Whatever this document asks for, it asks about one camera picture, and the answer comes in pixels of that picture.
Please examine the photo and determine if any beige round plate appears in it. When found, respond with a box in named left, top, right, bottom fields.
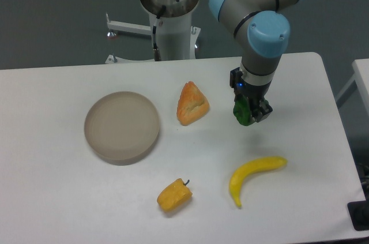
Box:
left=84, top=91, right=160, bottom=166

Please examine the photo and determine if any yellow banana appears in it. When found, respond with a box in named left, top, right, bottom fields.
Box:
left=228, top=156, right=288, bottom=209

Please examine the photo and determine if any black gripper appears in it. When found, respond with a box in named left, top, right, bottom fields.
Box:
left=235, top=80, right=273, bottom=123

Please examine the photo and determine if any green pepper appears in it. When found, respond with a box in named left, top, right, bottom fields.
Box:
left=233, top=95, right=253, bottom=126

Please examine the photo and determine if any orange bread slice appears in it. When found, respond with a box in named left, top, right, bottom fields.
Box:
left=176, top=81, right=210, bottom=126

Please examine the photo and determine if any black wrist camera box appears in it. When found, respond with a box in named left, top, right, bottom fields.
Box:
left=229, top=67, right=244, bottom=95

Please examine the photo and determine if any white side table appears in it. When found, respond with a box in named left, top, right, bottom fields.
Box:
left=335, top=58, right=369, bottom=112

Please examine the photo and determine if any black cable on pedestal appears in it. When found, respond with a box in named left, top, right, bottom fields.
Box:
left=152, top=5, right=167, bottom=62

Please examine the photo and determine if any black device at edge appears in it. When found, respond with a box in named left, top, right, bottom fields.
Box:
left=347, top=200, right=368, bottom=231

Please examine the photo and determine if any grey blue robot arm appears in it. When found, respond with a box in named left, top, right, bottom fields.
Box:
left=140, top=0, right=302, bottom=126

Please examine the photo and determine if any yellow bell pepper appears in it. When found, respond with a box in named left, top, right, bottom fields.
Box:
left=157, top=178, right=193, bottom=212

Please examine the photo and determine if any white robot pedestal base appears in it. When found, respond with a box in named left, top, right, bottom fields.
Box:
left=106, top=0, right=201, bottom=61

